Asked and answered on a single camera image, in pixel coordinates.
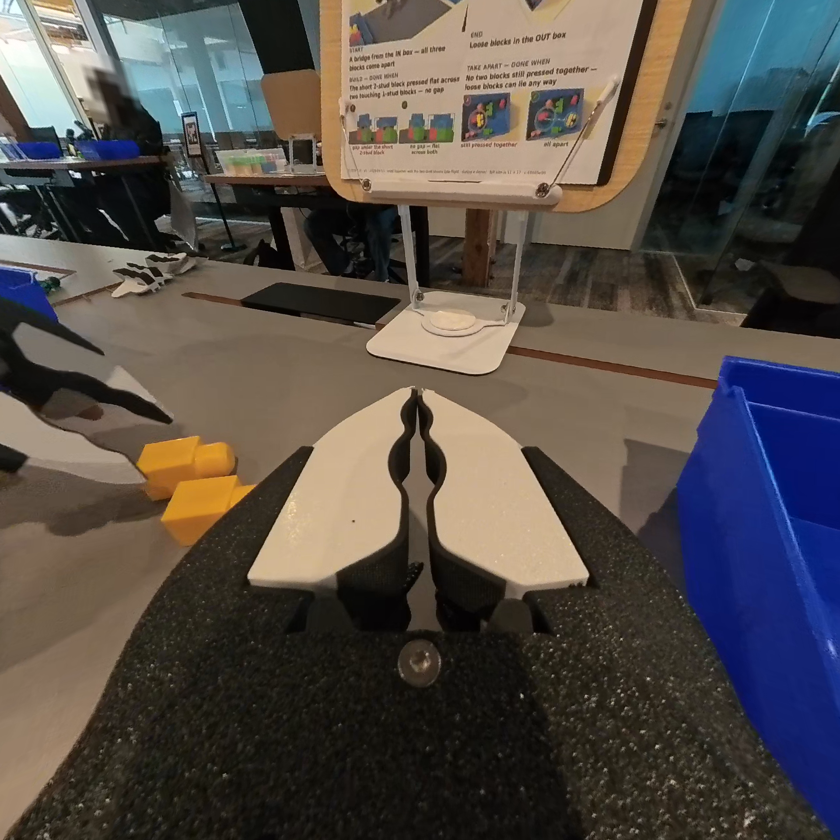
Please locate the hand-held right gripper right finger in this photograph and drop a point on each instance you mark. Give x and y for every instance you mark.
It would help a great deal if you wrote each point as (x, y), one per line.
(505, 512)

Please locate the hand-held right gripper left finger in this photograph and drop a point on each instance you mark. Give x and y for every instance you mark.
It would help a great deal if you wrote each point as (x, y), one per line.
(328, 512)

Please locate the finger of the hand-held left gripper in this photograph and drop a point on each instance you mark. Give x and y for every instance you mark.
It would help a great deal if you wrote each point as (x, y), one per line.
(124, 387)
(65, 453)

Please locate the blue plastic bin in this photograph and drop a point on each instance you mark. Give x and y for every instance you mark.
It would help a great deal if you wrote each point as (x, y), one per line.
(26, 295)
(754, 525)

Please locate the clear box of coloured blocks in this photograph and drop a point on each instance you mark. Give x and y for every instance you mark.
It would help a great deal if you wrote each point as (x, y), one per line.
(253, 162)

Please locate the pile of white black parts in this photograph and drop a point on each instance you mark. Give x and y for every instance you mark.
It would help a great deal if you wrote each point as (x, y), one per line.
(148, 275)

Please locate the instruction sheet on stand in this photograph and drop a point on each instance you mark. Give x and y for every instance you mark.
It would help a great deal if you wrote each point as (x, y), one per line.
(446, 354)

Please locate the wooden background table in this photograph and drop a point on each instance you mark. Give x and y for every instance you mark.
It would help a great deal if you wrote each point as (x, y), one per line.
(249, 180)
(65, 162)

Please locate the black rectangular mat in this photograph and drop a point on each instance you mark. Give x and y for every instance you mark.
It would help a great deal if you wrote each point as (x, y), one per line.
(315, 303)

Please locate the small black framed sign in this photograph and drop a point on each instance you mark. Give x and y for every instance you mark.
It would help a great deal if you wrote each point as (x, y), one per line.
(190, 134)

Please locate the clear acrylic stand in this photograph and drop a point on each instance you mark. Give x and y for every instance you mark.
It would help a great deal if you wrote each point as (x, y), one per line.
(304, 154)

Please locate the tan board panel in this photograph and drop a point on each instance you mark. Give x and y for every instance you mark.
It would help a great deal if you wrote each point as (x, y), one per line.
(292, 105)

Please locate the dark chair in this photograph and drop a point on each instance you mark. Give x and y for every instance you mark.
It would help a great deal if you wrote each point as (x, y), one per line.
(800, 308)

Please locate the printed instruction sheet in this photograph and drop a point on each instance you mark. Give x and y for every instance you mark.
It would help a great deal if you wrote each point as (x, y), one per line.
(492, 79)

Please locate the wooden post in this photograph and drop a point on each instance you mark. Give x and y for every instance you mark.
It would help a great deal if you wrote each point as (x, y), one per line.
(481, 249)

